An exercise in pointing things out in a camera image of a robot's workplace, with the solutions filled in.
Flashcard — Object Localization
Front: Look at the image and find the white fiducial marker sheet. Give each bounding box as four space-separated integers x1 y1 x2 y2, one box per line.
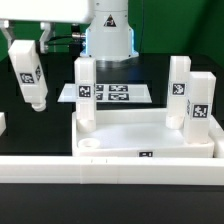
58 84 152 103

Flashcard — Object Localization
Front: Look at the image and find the white fence front bar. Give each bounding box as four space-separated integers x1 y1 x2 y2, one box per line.
0 156 224 186

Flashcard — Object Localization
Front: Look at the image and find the white fence bar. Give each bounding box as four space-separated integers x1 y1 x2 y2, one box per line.
0 112 6 136
0 156 224 186
209 117 224 159

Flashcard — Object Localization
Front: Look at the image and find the white fence right bar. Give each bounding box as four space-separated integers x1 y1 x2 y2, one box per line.
209 117 224 159

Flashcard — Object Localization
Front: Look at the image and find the white fence left bar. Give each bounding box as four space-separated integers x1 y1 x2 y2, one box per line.
0 112 6 136

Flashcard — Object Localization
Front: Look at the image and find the black cable with connector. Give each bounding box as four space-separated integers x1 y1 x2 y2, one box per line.
46 23 88 48

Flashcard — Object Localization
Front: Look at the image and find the white desk tabletop tray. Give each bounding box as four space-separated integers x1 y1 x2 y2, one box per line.
72 108 214 158

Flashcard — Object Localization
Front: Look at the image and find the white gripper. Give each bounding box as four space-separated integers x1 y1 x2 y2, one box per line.
0 0 94 54

